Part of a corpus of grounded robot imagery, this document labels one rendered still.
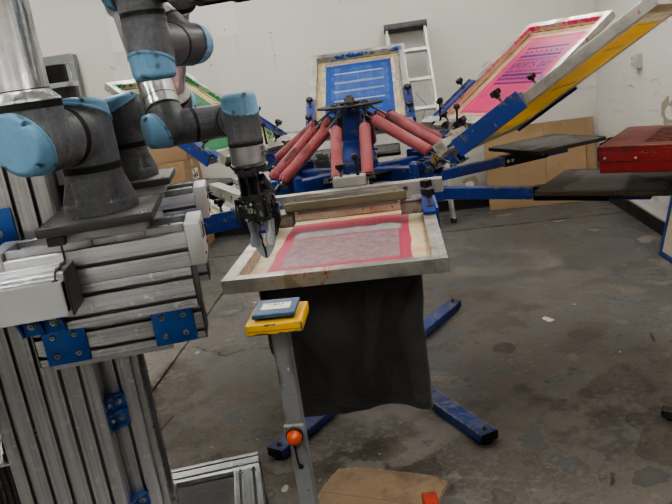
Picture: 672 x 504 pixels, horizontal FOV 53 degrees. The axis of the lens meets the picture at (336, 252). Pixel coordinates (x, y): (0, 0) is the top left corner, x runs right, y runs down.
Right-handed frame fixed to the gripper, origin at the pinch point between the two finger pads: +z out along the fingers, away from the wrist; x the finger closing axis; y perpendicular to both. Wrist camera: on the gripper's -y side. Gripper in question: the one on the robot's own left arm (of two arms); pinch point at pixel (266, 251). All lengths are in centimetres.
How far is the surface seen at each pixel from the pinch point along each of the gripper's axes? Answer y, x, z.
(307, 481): 2, 1, 59
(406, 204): -75, 32, 9
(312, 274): -17.1, 6.8, 12.0
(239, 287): -17.1, -12.5, 13.4
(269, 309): 2.1, -1.1, 13.2
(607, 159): -85, 100, 4
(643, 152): -79, 110, 2
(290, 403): 2.1, 0.0, 37.4
